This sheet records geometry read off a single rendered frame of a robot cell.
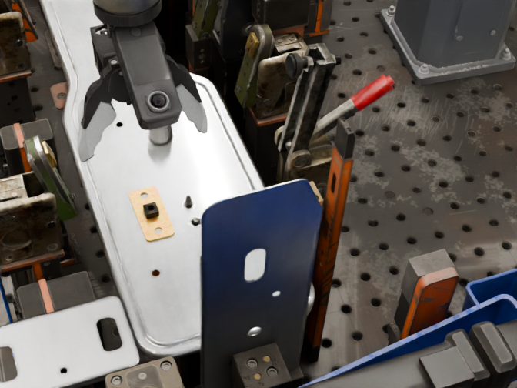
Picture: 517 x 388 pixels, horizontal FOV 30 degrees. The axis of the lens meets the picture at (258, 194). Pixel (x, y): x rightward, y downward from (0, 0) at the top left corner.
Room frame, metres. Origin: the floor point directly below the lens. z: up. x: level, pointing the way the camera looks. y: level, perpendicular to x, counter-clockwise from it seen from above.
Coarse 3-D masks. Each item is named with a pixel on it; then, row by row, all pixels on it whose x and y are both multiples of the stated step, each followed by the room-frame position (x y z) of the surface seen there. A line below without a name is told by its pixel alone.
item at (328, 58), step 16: (320, 48) 0.85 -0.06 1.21; (288, 64) 0.83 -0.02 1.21; (304, 64) 0.83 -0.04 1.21; (320, 64) 0.82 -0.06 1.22; (336, 64) 0.84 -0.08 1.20; (304, 80) 0.84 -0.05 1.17; (320, 80) 0.82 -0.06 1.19; (304, 96) 0.84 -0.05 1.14; (320, 96) 0.82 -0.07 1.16; (288, 112) 0.85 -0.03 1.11; (304, 112) 0.82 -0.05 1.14; (288, 128) 0.84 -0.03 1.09; (304, 128) 0.82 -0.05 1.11; (304, 144) 0.82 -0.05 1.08
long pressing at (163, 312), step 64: (64, 0) 1.16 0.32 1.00; (64, 64) 1.02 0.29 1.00; (64, 128) 0.90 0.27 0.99; (128, 128) 0.90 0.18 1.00; (192, 128) 0.91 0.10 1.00; (128, 192) 0.79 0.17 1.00; (192, 192) 0.80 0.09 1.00; (128, 256) 0.69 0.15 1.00; (192, 256) 0.69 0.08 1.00; (256, 256) 0.70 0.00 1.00; (128, 320) 0.60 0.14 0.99; (192, 320) 0.60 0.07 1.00
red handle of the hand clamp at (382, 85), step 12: (372, 84) 0.87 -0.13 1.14; (384, 84) 0.87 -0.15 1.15; (360, 96) 0.86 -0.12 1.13; (372, 96) 0.86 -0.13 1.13; (336, 108) 0.86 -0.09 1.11; (348, 108) 0.85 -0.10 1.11; (360, 108) 0.85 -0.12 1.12; (324, 120) 0.85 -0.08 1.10; (336, 120) 0.84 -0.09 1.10; (324, 132) 0.84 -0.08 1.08; (288, 144) 0.83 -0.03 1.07
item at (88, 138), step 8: (80, 104) 0.78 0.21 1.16; (104, 104) 0.74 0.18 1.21; (80, 112) 0.77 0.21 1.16; (96, 112) 0.74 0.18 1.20; (104, 112) 0.74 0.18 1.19; (112, 112) 0.75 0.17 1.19; (80, 120) 0.76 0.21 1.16; (96, 120) 0.74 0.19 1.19; (104, 120) 0.74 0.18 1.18; (112, 120) 0.74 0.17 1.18; (80, 128) 0.74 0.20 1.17; (88, 128) 0.73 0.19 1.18; (96, 128) 0.74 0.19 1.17; (104, 128) 0.74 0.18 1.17; (80, 136) 0.73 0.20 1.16; (88, 136) 0.73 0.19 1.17; (96, 136) 0.73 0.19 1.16; (80, 144) 0.73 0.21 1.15; (88, 144) 0.73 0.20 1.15; (96, 144) 0.73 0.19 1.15; (80, 152) 0.73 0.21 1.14; (88, 152) 0.73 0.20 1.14
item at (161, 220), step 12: (132, 192) 0.79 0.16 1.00; (144, 192) 0.79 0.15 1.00; (156, 192) 0.79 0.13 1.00; (132, 204) 0.77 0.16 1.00; (144, 204) 0.77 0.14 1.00; (156, 204) 0.77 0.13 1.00; (144, 216) 0.75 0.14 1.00; (156, 216) 0.75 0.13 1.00; (168, 216) 0.75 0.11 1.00; (144, 228) 0.73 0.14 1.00; (156, 228) 0.73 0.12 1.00; (168, 228) 0.73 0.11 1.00
